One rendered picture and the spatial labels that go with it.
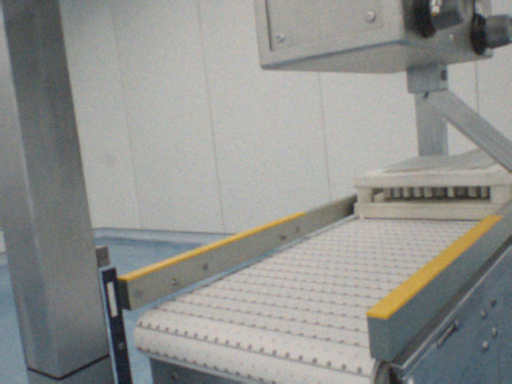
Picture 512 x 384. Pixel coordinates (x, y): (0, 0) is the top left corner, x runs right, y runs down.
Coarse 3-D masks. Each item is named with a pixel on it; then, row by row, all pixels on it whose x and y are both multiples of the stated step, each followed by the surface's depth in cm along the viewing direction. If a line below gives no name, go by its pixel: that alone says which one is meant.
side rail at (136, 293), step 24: (312, 216) 80; (336, 216) 86; (240, 240) 66; (264, 240) 70; (288, 240) 75; (192, 264) 59; (216, 264) 63; (120, 288) 53; (144, 288) 54; (168, 288) 56
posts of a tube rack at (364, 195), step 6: (492, 186) 76; (498, 186) 75; (504, 186) 75; (510, 186) 76; (360, 192) 88; (366, 192) 88; (372, 192) 88; (492, 192) 76; (498, 192) 75; (504, 192) 75; (510, 192) 76; (360, 198) 89; (366, 198) 88; (372, 198) 88; (492, 198) 76; (498, 198) 75; (504, 198) 75; (510, 198) 76
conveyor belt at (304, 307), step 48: (336, 240) 75; (384, 240) 72; (432, 240) 69; (240, 288) 58; (288, 288) 56; (336, 288) 54; (384, 288) 52; (144, 336) 51; (192, 336) 48; (240, 336) 45; (288, 336) 43; (336, 336) 42
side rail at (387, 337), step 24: (504, 216) 63; (480, 240) 54; (504, 240) 63; (456, 264) 48; (480, 264) 54; (432, 288) 43; (456, 288) 48; (408, 312) 39; (432, 312) 43; (384, 336) 36; (408, 336) 39; (384, 360) 36
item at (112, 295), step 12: (108, 276) 52; (108, 288) 51; (108, 300) 52; (120, 300) 53; (108, 312) 52; (120, 312) 53; (120, 324) 53; (120, 336) 53; (120, 348) 53; (120, 360) 53; (120, 372) 53
